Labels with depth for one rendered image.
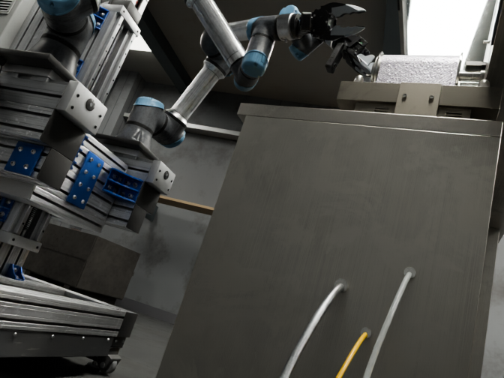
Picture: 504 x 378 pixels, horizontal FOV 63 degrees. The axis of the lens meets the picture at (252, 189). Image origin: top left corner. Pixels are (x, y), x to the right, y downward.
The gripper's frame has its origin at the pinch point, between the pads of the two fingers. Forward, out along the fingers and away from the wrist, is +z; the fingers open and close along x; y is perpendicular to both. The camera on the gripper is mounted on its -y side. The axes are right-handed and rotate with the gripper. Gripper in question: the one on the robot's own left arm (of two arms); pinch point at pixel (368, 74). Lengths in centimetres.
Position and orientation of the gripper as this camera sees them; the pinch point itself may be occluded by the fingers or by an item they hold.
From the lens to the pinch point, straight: 159.2
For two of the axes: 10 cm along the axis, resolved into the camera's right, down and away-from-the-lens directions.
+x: 3.5, 3.8, 8.6
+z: 4.9, 7.0, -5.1
